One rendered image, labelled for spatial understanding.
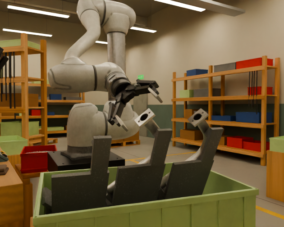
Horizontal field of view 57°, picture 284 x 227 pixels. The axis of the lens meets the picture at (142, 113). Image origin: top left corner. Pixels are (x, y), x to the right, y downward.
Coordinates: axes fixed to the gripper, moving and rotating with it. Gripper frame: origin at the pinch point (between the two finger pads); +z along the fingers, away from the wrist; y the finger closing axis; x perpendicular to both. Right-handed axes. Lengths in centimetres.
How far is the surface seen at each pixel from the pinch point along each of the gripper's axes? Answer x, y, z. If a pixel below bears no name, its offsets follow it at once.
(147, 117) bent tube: -2.0, 0.5, 7.0
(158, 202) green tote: 9.4, -11.3, 22.6
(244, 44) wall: 341, 295, -432
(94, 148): -8.4, -14.8, 11.2
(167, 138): 5.4, 1.0, 10.3
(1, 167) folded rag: 4, -63, -42
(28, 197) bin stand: 39, -84, -64
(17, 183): 5, -55, -25
